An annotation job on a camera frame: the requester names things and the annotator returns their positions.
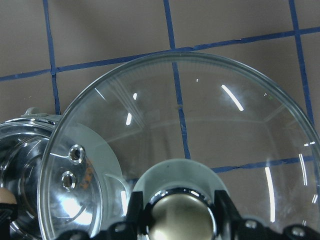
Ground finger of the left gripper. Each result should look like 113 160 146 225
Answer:
0 203 18 230

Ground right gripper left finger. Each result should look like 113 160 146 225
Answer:
59 191 144 240

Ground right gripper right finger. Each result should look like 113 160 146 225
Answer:
214 190 320 240

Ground brown egg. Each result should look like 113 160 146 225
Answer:
0 187 17 204

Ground glass pot lid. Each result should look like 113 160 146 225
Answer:
46 52 320 240

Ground pale green electric pot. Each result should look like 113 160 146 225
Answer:
0 107 132 240

